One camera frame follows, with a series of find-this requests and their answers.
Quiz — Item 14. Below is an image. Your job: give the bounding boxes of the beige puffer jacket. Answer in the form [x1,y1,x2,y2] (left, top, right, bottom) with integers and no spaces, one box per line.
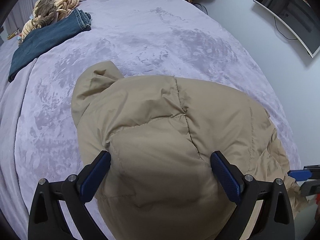
[72,61,308,239]

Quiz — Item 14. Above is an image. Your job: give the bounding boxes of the brown beige striped clothes pile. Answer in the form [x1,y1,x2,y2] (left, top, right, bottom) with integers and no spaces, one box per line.
[20,0,82,43]

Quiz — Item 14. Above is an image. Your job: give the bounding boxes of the folded blue denim jeans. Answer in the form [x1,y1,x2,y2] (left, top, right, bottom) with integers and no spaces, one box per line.
[8,9,92,82]

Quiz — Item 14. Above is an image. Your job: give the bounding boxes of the colourful patterned cloth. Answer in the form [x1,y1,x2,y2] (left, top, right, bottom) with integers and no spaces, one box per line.
[7,29,23,42]

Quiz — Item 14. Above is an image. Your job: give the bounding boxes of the lavender plush bed blanket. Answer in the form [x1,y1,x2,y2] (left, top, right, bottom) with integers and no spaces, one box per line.
[1,0,301,239]

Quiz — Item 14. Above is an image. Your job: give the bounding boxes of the black monitor cable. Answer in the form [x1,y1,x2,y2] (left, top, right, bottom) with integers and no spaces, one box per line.
[273,16,298,41]

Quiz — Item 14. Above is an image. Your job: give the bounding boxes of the wall-mounted curved monitor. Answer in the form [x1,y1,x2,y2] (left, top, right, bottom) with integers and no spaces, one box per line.
[253,0,319,57]

